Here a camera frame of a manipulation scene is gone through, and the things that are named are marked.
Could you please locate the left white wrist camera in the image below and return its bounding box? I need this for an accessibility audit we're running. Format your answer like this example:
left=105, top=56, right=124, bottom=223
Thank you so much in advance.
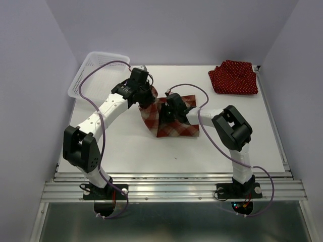
left=138, top=65, right=147, bottom=71

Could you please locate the white plastic basket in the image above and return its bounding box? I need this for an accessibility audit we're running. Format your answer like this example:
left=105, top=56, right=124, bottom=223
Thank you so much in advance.
left=68, top=51, right=130, bottom=101

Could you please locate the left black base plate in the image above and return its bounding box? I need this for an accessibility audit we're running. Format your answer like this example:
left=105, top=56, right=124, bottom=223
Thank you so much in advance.
left=79, top=183, right=126, bottom=201

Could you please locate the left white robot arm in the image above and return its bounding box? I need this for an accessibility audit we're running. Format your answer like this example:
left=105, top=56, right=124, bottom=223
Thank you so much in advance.
left=63, top=66, right=155, bottom=199

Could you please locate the aluminium rail frame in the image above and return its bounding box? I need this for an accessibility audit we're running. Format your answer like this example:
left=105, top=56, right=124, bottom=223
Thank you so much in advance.
left=31, top=66, right=322, bottom=241

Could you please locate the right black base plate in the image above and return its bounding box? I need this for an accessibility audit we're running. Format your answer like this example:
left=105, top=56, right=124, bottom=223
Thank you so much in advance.
left=216, top=183, right=263, bottom=200

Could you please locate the red beige plaid skirt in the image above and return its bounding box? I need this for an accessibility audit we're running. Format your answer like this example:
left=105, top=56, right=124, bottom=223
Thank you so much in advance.
left=139, top=87, right=200, bottom=138

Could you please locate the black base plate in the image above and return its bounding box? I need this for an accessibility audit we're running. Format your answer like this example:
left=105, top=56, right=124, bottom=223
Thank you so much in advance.
left=79, top=183, right=126, bottom=201
left=216, top=183, right=263, bottom=200

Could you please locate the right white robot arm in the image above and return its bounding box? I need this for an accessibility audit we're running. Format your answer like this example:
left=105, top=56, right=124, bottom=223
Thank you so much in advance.
left=161, top=93, right=255, bottom=200

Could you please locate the red polka dot skirt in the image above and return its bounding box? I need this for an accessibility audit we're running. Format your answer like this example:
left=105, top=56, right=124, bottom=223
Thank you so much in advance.
left=211, top=60, right=258, bottom=95
left=208, top=69, right=258, bottom=95

